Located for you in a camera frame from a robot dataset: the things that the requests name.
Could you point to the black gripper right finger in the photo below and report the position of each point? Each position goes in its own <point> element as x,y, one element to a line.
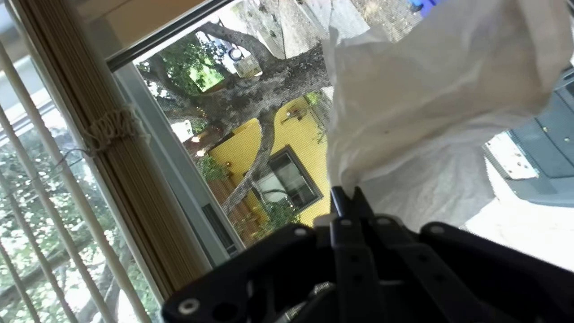
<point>400,280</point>

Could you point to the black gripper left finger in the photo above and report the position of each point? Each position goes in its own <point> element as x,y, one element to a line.
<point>350,257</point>

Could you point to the white paper napkin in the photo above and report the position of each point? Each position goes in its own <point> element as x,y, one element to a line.
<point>409,117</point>

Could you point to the window blinds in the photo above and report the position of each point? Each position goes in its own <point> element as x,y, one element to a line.
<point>113,140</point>

